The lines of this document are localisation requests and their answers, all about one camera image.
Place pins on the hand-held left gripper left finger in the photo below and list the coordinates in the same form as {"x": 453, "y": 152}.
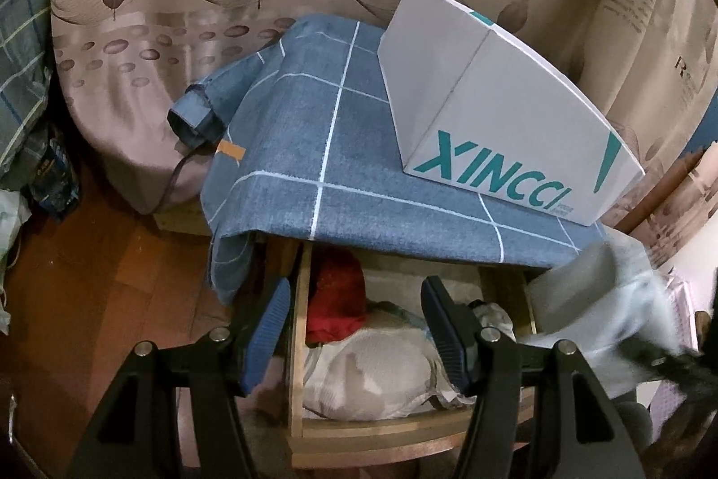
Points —
{"x": 268, "y": 327}

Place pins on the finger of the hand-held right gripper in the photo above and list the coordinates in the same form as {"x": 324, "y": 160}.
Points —
{"x": 645, "y": 353}

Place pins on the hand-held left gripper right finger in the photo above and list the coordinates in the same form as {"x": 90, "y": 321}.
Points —
{"x": 446, "y": 333}

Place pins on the pale grey garment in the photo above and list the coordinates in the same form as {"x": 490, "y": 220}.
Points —
{"x": 594, "y": 299}

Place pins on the cream padded bra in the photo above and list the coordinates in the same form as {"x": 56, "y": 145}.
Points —
{"x": 370, "y": 372}

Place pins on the wooden drawer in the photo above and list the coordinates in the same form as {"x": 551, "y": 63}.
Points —
{"x": 364, "y": 435}

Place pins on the white cardboard box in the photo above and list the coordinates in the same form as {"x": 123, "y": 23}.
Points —
{"x": 505, "y": 108}

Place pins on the pink checked storage box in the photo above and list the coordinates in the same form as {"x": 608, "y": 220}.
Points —
{"x": 687, "y": 296}

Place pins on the red garment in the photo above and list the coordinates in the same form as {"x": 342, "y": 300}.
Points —
{"x": 336, "y": 299}

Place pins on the brown cardboard box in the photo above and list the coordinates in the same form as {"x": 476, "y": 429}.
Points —
{"x": 690, "y": 193}

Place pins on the blue grid pattern cloth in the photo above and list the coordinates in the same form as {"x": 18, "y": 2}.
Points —
{"x": 291, "y": 120}

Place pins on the blue scalloped cloth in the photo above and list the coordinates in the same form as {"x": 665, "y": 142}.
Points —
{"x": 704, "y": 146}

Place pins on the blue snack packet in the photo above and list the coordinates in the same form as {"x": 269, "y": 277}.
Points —
{"x": 53, "y": 170}

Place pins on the white plastic bag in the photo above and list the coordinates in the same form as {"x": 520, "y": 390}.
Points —
{"x": 11, "y": 243}

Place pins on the plaid bedding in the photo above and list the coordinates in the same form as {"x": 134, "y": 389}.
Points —
{"x": 22, "y": 52}

